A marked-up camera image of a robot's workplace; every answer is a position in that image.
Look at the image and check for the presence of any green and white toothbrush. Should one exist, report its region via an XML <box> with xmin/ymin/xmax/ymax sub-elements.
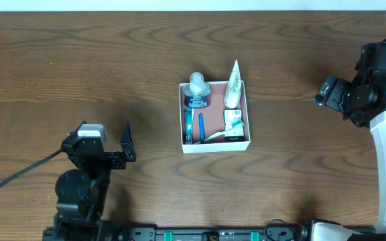
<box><xmin>195</xmin><ymin>120</ymin><xmax>244</xmax><ymax>145</ymax></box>

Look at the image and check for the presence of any white floral lotion tube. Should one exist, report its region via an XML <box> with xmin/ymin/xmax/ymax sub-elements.
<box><xmin>224</xmin><ymin>60</ymin><xmax>241</xmax><ymax>108</ymax></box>

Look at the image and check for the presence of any blue disposable razor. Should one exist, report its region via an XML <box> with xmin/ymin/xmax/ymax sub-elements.
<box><xmin>198</xmin><ymin>113</ymin><xmax>205</xmax><ymax>144</ymax></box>

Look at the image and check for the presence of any white box with pink interior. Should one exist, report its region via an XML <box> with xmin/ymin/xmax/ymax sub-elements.
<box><xmin>178</xmin><ymin>81</ymin><xmax>251</xmax><ymax>154</ymax></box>

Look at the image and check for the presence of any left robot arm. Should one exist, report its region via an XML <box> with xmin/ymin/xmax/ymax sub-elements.
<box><xmin>42</xmin><ymin>122</ymin><xmax>136</xmax><ymax>241</ymax></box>

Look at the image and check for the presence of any black mounting rail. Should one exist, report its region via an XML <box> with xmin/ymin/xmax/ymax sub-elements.
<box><xmin>42</xmin><ymin>218</ymin><xmax>378</xmax><ymax>241</ymax></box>

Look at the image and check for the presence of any blue bottle with clear cap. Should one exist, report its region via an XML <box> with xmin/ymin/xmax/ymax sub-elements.
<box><xmin>182</xmin><ymin>72</ymin><xmax>211</xmax><ymax>108</ymax></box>

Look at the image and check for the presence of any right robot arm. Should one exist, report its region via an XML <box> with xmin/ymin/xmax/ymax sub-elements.
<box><xmin>311</xmin><ymin>75</ymin><xmax>386</xmax><ymax>240</ymax></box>

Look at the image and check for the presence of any green toothpaste tube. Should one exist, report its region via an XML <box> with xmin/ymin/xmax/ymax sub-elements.
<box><xmin>183</xmin><ymin>108</ymin><xmax>194</xmax><ymax>145</ymax></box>

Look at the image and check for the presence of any green and white soap packet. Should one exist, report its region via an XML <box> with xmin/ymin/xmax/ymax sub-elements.
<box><xmin>224</xmin><ymin>109</ymin><xmax>244</xmax><ymax>140</ymax></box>

